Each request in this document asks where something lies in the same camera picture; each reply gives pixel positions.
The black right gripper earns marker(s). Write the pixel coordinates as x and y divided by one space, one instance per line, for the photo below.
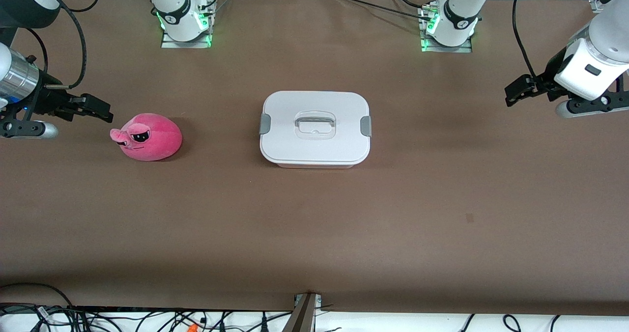
46 101

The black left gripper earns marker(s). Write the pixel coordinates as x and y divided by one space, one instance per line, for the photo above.
544 81

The pink plush toy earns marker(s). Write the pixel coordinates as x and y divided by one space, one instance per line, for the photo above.
152 140

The white box lid grey clips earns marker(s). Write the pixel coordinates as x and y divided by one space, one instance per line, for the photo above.
314 148

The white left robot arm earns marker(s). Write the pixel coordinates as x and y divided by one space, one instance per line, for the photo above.
459 13

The pale pink plastic box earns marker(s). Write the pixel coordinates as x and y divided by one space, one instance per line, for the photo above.
314 166

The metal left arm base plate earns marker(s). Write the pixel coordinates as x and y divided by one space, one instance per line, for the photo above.
447 49

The aluminium frame corner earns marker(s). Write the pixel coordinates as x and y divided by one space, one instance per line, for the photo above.
598 4

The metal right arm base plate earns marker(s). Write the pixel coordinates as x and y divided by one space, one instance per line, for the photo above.
186 44

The aluminium camera mount post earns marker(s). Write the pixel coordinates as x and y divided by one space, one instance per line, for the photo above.
303 317

